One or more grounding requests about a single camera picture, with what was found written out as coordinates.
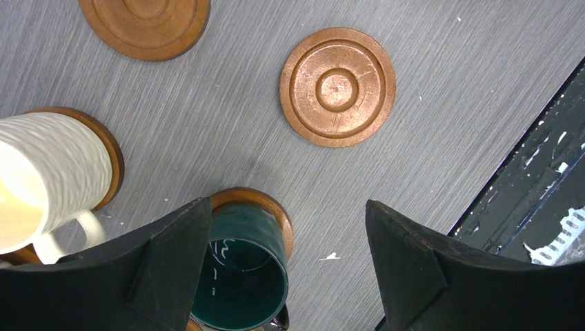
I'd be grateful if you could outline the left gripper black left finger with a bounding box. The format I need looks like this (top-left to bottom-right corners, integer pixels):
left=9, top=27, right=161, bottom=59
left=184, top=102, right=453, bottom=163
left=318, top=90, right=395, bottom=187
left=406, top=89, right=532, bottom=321
left=1, top=198, right=212, bottom=330

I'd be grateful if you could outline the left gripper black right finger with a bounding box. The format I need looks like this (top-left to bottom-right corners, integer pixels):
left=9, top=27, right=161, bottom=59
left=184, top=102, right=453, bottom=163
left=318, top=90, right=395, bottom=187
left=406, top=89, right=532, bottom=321
left=365, top=200, right=584, bottom=330

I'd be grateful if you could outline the aluminium front rail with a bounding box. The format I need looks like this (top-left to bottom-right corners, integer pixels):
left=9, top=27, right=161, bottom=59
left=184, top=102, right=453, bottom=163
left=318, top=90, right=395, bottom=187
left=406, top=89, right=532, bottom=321
left=523, top=208, right=584, bottom=266

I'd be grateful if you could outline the dark teal cup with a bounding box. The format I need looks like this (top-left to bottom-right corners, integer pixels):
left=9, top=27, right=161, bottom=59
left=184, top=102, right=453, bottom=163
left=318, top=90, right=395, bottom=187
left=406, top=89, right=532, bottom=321
left=190, top=203, right=290, bottom=331

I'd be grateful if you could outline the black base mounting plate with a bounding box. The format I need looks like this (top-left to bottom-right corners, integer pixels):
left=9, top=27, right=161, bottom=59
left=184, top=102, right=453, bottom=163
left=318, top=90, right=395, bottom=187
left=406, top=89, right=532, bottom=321
left=449, top=63, right=584, bottom=262

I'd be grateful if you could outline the brown ringed wooden coaster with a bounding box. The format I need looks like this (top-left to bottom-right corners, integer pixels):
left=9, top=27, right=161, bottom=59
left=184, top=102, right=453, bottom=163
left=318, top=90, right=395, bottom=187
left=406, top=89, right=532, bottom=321
left=279, top=27, right=397, bottom=148
left=79, top=0, right=211, bottom=62
left=0, top=106, right=125, bottom=267
left=185, top=186, right=295, bottom=331

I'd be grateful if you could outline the large cream mug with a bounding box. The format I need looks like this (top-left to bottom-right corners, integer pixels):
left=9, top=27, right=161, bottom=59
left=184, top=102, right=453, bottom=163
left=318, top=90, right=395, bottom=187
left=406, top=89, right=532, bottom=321
left=0, top=112, right=115, bottom=266

